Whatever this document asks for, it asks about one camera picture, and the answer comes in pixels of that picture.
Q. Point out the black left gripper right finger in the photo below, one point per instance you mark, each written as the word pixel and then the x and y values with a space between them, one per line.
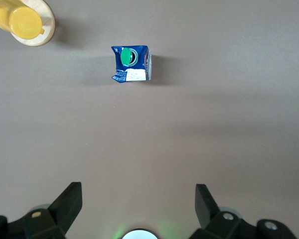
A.
pixel 206 209

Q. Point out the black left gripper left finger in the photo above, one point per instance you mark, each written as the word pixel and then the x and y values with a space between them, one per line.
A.
pixel 67 206

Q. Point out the blue milk carton green cap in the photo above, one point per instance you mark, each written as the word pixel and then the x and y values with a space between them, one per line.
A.
pixel 133 68

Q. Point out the wooden cup stand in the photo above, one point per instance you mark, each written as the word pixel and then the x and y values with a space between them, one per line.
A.
pixel 48 27

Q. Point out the yellow plastic cup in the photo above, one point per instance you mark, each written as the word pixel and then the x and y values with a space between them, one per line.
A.
pixel 22 22

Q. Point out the brown table cover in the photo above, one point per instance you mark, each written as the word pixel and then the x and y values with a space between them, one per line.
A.
pixel 149 139

